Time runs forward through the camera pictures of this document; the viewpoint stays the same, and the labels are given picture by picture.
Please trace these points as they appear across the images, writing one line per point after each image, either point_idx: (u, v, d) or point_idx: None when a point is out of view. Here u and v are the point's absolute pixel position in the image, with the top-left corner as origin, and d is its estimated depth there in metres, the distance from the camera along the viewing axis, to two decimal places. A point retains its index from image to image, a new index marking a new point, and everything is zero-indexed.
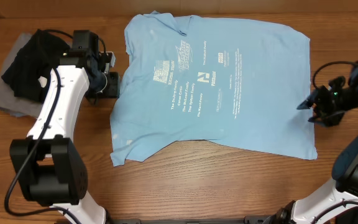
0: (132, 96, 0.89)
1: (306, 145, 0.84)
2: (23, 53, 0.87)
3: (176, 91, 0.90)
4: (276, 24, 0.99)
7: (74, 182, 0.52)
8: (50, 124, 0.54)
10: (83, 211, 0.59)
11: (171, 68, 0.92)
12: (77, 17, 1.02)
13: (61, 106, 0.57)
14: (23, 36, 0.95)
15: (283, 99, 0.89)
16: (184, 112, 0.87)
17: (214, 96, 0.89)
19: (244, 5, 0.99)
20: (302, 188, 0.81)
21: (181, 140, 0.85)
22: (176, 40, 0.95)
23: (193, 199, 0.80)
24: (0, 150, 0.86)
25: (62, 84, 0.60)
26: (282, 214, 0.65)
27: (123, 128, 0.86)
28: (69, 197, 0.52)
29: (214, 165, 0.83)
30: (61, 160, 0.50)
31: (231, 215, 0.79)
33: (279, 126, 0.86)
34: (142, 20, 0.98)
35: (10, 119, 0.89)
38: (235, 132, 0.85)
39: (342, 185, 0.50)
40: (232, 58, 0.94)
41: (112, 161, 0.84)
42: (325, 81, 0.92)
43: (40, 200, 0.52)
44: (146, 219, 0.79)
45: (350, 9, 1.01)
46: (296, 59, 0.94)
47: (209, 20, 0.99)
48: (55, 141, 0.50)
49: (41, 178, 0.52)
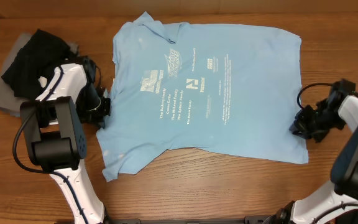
0: (122, 106, 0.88)
1: (298, 151, 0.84)
2: (25, 52, 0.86)
3: (165, 99, 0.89)
4: (267, 29, 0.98)
7: (76, 139, 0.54)
8: (53, 91, 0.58)
10: (82, 185, 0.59)
11: (159, 78, 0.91)
12: (76, 16, 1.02)
13: (64, 81, 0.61)
14: (23, 36, 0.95)
15: (271, 103, 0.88)
16: (174, 121, 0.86)
17: (204, 102, 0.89)
19: (243, 4, 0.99)
20: (302, 188, 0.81)
21: (171, 149, 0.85)
22: (164, 48, 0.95)
23: (193, 199, 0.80)
24: (0, 151, 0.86)
25: (64, 71, 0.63)
26: (282, 214, 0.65)
27: (112, 139, 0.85)
28: (71, 157, 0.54)
29: (214, 165, 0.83)
30: (64, 115, 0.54)
31: (231, 215, 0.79)
33: (269, 132, 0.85)
34: (131, 28, 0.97)
35: (10, 119, 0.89)
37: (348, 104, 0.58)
38: (225, 141, 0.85)
39: (342, 188, 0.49)
40: (221, 64, 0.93)
41: (105, 177, 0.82)
42: (325, 80, 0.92)
43: (43, 162, 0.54)
44: (146, 219, 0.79)
45: (351, 9, 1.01)
46: (287, 63, 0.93)
47: (198, 27, 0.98)
48: (58, 100, 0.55)
49: (46, 137, 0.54)
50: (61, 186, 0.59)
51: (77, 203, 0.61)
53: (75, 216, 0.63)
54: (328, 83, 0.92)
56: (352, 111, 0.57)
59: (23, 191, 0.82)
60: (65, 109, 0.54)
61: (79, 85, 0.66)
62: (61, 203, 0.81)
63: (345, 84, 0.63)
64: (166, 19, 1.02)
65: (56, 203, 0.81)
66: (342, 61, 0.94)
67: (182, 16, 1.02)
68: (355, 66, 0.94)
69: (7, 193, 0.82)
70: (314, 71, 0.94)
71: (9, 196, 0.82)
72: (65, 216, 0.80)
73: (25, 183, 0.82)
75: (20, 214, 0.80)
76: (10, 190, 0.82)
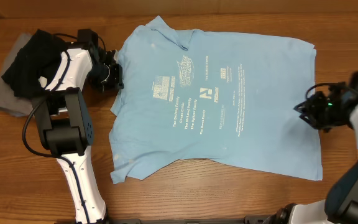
0: (128, 112, 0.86)
1: (312, 167, 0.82)
2: (25, 51, 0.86)
3: (178, 107, 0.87)
4: (280, 38, 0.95)
7: (84, 126, 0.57)
8: (63, 81, 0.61)
10: (87, 173, 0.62)
11: (171, 85, 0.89)
12: (76, 16, 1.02)
13: (71, 71, 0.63)
14: (23, 36, 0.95)
15: (286, 115, 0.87)
16: (187, 130, 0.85)
17: (218, 113, 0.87)
19: (244, 4, 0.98)
20: (301, 188, 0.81)
21: (184, 158, 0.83)
22: (177, 55, 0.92)
23: (193, 199, 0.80)
24: None
25: (71, 57, 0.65)
26: (282, 214, 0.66)
27: (123, 149, 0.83)
28: (79, 142, 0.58)
29: (214, 165, 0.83)
30: (73, 105, 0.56)
31: (231, 215, 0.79)
33: (283, 145, 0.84)
34: (144, 33, 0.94)
35: (10, 119, 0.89)
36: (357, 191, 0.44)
37: None
38: (238, 152, 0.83)
39: (337, 221, 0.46)
40: (234, 73, 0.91)
41: (112, 178, 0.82)
42: (325, 81, 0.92)
43: (53, 146, 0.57)
44: (146, 218, 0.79)
45: (352, 9, 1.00)
46: (301, 74, 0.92)
47: (212, 35, 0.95)
48: (68, 91, 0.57)
49: (57, 126, 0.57)
50: (66, 173, 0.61)
51: (79, 193, 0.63)
53: (77, 209, 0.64)
54: None
56: None
59: (23, 191, 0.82)
60: (74, 99, 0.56)
61: (87, 68, 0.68)
62: (61, 202, 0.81)
63: None
64: (167, 19, 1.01)
65: (56, 203, 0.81)
66: (343, 61, 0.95)
67: (183, 16, 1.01)
68: (355, 67, 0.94)
69: (7, 192, 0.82)
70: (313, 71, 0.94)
71: (8, 196, 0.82)
72: (65, 216, 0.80)
73: (25, 184, 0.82)
75: (20, 214, 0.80)
76: (10, 190, 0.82)
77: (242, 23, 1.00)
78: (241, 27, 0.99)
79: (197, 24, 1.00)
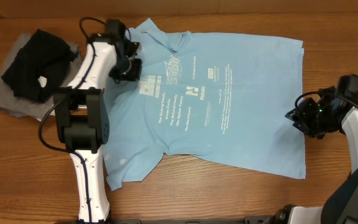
0: (117, 112, 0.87)
1: (296, 164, 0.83)
2: (24, 51, 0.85)
3: (163, 103, 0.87)
4: (270, 38, 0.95)
7: (102, 127, 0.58)
8: (86, 79, 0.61)
10: (97, 171, 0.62)
11: (157, 81, 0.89)
12: (76, 15, 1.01)
13: (95, 68, 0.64)
14: (23, 36, 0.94)
15: (273, 114, 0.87)
16: (172, 126, 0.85)
17: (203, 109, 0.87)
19: (243, 5, 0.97)
20: (302, 188, 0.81)
21: (169, 154, 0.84)
22: (165, 57, 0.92)
23: (193, 199, 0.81)
24: None
25: (96, 52, 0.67)
26: (281, 216, 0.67)
27: (111, 150, 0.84)
28: (94, 140, 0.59)
29: (214, 165, 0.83)
30: (92, 106, 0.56)
31: (231, 215, 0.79)
33: (272, 144, 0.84)
34: (133, 35, 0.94)
35: (11, 119, 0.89)
36: (351, 207, 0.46)
37: (352, 119, 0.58)
38: (222, 149, 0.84)
39: None
40: (222, 73, 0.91)
41: (109, 185, 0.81)
42: (325, 81, 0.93)
43: (69, 140, 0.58)
44: (146, 219, 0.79)
45: (350, 9, 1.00)
46: (289, 74, 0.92)
47: (201, 36, 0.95)
48: (90, 91, 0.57)
49: (75, 123, 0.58)
50: (76, 168, 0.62)
51: (86, 191, 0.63)
53: (81, 206, 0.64)
54: (328, 83, 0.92)
56: (355, 127, 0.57)
59: (23, 191, 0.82)
60: (94, 101, 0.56)
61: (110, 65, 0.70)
62: (61, 203, 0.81)
63: (355, 82, 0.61)
64: (166, 19, 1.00)
65: (56, 203, 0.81)
66: (342, 62, 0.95)
67: (183, 16, 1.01)
68: (355, 67, 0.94)
69: (8, 193, 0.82)
70: (313, 71, 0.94)
71: (8, 196, 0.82)
72: (65, 216, 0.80)
73: (26, 184, 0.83)
75: (20, 214, 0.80)
76: (10, 190, 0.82)
77: (241, 23, 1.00)
78: (241, 27, 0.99)
79: (197, 24, 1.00)
